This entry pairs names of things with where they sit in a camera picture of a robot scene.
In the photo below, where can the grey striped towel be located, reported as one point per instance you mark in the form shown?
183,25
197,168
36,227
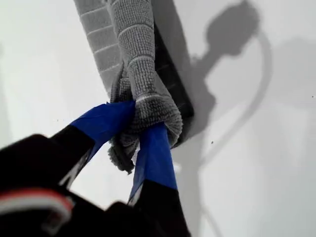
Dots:
140,61

